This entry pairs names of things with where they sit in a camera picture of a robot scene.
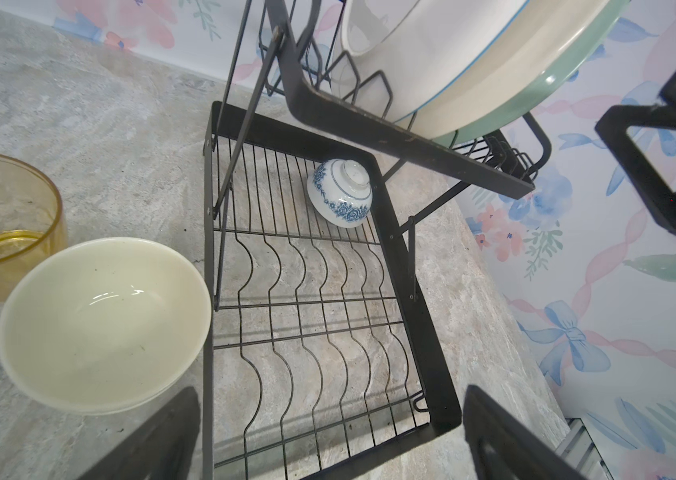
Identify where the cream plate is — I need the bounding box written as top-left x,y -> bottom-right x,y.
403,0 -> 615,142

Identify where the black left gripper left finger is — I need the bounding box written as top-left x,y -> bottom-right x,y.
80,387 -> 201,480

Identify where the black wire dish rack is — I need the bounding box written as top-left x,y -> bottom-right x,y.
202,1 -> 541,479

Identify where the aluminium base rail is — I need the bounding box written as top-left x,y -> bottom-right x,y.
555,418 -> 614,480

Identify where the green plate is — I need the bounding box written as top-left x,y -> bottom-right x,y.
433,0 -> 633,148

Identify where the blue floral bowl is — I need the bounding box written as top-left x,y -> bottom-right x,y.
306,159 -> 373,229

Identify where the white plate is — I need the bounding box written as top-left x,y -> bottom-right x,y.
331,0 -> 527,122

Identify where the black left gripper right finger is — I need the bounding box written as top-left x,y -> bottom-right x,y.
463,385 -> 583,480

